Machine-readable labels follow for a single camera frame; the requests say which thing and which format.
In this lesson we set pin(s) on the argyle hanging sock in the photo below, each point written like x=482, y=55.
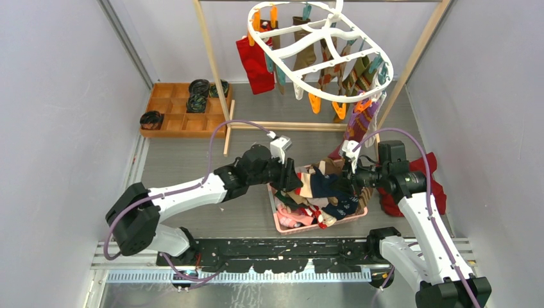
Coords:
x=329, y=73

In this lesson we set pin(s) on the maroon orange heel sock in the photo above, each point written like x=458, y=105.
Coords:
x=336, y=154

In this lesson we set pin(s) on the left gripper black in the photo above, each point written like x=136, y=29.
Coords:
x=287, y=180

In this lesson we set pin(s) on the pink plastic basket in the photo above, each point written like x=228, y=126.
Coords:
x=294, y=214

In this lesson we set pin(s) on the rolled dark sock centre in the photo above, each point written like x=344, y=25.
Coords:
x=196, y=103

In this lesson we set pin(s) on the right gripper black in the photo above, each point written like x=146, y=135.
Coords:
x=349, y=186

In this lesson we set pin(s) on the green striped hanging sock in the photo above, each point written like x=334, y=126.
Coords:
x=359, y=78

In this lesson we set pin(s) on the red hanging sock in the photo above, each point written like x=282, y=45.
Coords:
x=254, y=63

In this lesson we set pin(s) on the navy sock red cuff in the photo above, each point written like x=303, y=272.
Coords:
x=317, y=185

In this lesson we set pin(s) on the wooden clothes rack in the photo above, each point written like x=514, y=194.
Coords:
x=336, y=24

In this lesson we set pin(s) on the orange wooden compartment tray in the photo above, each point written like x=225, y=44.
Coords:
x=170, y=100

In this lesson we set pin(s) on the white plastic clip hanger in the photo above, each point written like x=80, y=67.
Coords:
x=268, y=22

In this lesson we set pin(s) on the rolled dark sock left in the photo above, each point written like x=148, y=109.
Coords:
x=151, y=120

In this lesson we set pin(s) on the argyle sock in basket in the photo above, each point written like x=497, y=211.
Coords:
x=328, y=166

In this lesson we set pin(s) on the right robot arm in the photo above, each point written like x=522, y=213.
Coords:
x=437, y=273

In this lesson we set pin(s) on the red cloth on table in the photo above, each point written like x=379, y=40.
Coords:
x=389, y=203

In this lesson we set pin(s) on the maroon purple orange striped sock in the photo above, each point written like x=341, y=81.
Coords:
x=358, y=121

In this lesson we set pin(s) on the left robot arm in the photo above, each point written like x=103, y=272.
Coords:
x=136, y=219

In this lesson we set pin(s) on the white hanging sock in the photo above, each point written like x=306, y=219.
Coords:
x=374, y=110

